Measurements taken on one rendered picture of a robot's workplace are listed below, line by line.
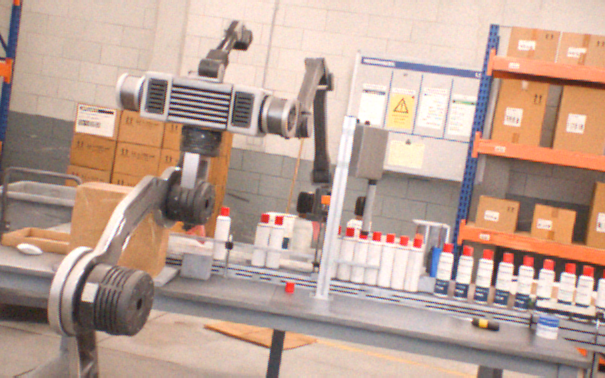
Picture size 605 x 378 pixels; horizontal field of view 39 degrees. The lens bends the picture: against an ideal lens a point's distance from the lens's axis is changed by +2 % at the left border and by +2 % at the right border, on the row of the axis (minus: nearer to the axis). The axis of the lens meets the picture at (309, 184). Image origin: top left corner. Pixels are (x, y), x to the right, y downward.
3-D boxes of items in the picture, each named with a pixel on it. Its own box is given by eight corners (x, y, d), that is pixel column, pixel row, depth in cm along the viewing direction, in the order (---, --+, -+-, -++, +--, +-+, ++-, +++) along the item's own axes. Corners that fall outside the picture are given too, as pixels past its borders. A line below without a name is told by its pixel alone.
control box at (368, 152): (381, 180, 311) (390, 130, 310) (356, 177, 298) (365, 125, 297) (359, 175, 317) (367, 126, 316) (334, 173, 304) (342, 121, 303)
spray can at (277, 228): (278, 268, 322) (286, 216, 321) (277, 270, 317) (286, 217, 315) (265, 266, 322) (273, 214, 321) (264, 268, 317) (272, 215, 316)
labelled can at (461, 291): (465, 299, 319) (474, 247, 318) (467, 302, 314) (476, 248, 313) (451, 297, 319) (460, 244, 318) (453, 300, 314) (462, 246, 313)
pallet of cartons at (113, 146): (217, 285, 732) (241, 129, 724) (190, 301, 650) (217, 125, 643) (86, 261, 748) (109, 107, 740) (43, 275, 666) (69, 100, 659)
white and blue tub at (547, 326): (558, 338, 301) (562, 318, 301) (553, 340, 296) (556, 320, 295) (539, 332, 305) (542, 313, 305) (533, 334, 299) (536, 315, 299)
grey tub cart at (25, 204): (5, 293, 588) (26, 157, 583) (99, 305, 594) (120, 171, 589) (-38, 324, 500) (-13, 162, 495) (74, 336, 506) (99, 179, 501)
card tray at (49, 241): (103, 248, 334) (105, 238, 334) (83, 257, 309) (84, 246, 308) (28, 237, 335) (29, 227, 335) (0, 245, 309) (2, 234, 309)
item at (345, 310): (507, 294, 401) (508, 290, 401) (592, 369, 269) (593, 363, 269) (78, 223, 408) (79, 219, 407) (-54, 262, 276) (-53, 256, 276)
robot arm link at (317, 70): (302, 49, 309) (329, 49, 307) (308, 80, 318) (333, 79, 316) (277, 124, 277) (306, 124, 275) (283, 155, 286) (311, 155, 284)
